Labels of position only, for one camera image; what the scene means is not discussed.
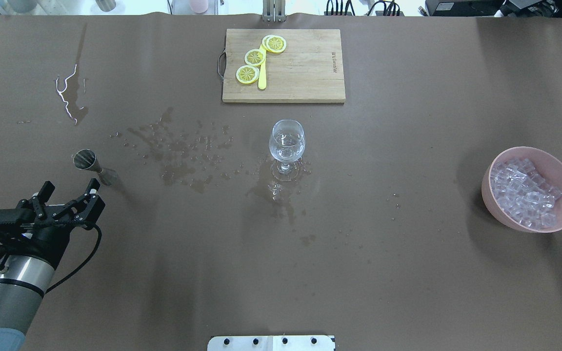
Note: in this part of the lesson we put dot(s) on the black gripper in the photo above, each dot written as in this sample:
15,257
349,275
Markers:
46,242

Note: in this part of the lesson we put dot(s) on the steel jigger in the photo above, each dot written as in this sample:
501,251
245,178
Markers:
87,160

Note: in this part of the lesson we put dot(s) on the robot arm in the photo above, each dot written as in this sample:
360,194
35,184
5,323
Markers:
24,282

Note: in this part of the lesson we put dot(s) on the clear wine glass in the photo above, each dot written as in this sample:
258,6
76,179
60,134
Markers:
286,146

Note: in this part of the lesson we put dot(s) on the pink bowl of ice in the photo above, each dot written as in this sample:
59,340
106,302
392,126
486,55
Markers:
521,189

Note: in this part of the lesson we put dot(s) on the lemon slice three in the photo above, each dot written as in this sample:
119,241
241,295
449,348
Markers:
247,74

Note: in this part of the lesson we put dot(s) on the lemon slice two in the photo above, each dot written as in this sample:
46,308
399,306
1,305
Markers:
255,57

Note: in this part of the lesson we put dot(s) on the lemon slice one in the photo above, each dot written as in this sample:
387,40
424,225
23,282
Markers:
274,43

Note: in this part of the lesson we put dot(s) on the wooden cutting board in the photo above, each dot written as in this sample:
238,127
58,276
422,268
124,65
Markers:
310,70

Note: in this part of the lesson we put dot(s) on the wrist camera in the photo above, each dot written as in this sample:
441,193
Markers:
12,220

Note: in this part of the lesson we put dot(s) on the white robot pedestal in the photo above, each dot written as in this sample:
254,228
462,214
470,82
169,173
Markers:
272,343

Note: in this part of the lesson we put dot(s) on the aluminium frame post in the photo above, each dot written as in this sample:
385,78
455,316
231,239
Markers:
274,11

